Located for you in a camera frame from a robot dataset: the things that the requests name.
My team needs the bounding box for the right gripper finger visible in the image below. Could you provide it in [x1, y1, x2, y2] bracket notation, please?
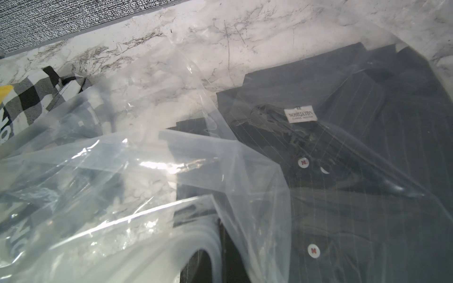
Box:
[218, 220, 251, 283]

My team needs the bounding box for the clear vacuum bag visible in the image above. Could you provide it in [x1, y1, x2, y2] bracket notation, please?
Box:
[1, 1, 453, 283]

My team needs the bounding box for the black white checkered cloth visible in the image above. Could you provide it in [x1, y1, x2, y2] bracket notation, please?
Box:
[1, 66, 92, 145]

